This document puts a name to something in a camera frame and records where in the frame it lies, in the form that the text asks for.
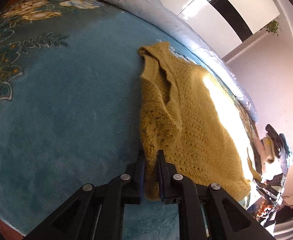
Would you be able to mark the teal floral blanket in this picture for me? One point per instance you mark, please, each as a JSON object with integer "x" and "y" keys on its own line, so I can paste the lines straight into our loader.
{"x": 70, "y": 109}

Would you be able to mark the light blue daisy quilt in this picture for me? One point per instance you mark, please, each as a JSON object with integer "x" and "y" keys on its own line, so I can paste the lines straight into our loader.
{"x": 156, "y": 14}

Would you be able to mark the mustard yellow knitted sweater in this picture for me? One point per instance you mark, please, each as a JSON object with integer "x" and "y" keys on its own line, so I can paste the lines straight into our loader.
{"x": 202, "y": 129}

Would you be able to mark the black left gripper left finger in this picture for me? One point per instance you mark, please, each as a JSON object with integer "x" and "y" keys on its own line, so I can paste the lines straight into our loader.
{"x": 95, "y": 212}

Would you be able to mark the right hand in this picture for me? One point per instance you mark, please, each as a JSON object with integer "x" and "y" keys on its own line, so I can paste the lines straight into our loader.
{"x": 264, "y": 209}

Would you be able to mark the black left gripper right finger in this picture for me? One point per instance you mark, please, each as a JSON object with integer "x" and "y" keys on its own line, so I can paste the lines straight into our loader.
{"x": 205, "y": 212}

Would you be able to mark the clothes on rack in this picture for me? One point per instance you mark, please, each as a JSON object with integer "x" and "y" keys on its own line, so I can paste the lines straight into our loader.
{"x": 272, "y": 149}

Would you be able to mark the white and black wardrobe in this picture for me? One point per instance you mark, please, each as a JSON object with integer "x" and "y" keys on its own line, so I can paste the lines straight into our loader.
{"x": 224, "y": 24}

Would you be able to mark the green hanging plant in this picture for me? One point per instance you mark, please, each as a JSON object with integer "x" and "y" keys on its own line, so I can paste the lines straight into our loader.
{"x": 272, "y": 27}

